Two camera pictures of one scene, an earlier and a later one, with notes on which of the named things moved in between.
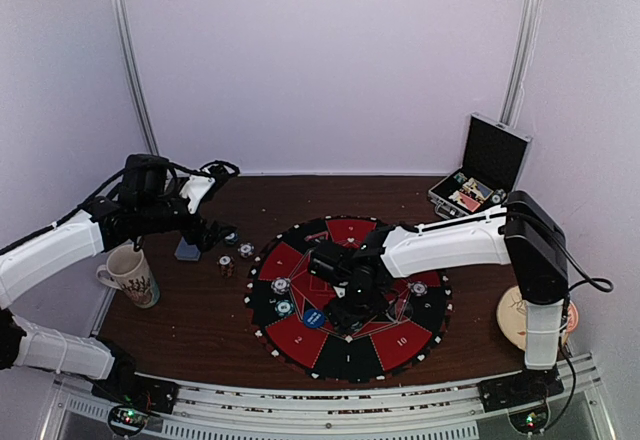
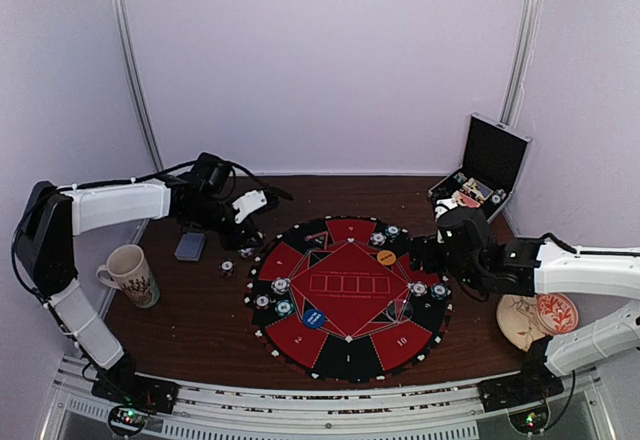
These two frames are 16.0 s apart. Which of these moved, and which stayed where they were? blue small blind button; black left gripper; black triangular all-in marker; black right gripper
Moved: black right gripper; black left gripper
Stayed: black triangular all-in marker; blue small blind button
